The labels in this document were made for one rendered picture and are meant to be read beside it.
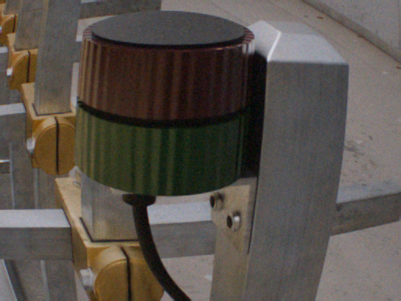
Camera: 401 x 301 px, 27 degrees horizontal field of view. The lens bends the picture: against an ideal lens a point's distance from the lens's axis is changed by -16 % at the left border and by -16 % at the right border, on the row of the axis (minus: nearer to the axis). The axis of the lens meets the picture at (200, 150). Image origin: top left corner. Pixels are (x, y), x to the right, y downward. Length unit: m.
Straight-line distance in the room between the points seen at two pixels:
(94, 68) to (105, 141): 0.02
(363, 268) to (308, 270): 2.31
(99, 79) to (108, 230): 0.31
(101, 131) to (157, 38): 0.03
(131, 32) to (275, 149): 0.06
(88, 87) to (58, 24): 0.51
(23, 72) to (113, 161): 0.75
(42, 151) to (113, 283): 0.25
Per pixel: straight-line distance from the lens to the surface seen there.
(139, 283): 0.60
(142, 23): 0.32
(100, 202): 0.60
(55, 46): 0.82
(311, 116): 0.33
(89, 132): 0.31
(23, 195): 1.14
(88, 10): 1.39
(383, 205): 0.75
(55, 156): 0.82
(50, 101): 0.83
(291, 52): 0.32
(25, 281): 1.08
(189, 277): 2.57
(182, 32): 0.31
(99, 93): 0.30
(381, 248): 2.80
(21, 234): 0.65
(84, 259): 0.61
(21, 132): 0.88
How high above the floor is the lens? 1.25
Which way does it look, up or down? 21 degrees down
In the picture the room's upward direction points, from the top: 4 degrees clockwise
